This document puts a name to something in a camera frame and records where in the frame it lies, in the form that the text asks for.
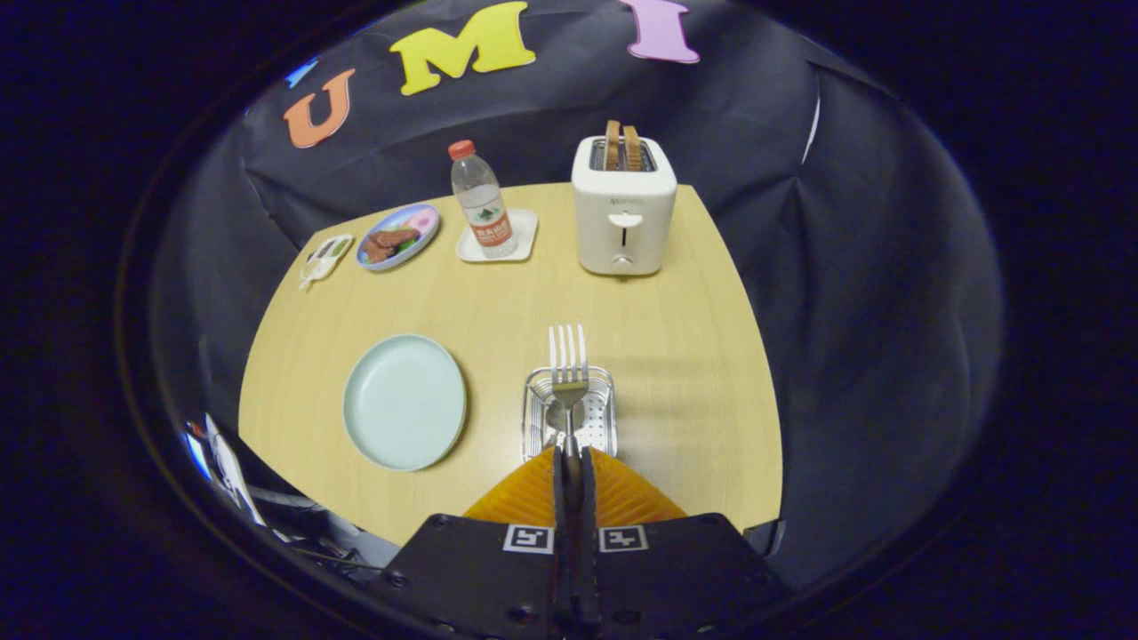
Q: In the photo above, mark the clear plastic drain basket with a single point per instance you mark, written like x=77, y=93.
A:
x=602, y=418

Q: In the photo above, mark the white square coaster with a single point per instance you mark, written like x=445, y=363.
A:
x=526, y=227

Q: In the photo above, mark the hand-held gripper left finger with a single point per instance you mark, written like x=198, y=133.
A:
x=480, y=578

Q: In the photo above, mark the small white utensil rest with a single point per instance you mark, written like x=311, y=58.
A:
x=326, y=260

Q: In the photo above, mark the clear water bottle red cap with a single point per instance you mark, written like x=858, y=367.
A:
x=484, y=209

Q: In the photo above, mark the black table clamp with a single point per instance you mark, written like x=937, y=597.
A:
x=766, y=538

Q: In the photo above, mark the light green plate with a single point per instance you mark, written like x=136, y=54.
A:
x=404, y=404

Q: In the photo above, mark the brown meat slices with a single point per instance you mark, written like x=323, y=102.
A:
x=389, y=242

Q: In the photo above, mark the white paper sheets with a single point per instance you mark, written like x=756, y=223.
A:
x=227, y=467

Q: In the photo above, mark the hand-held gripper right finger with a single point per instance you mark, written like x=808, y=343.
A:
x=676, y=578

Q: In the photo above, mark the white toaster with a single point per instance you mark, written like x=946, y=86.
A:
x=600, y=231

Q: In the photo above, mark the blue patterned plate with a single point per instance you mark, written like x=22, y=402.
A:
x=420, y=218

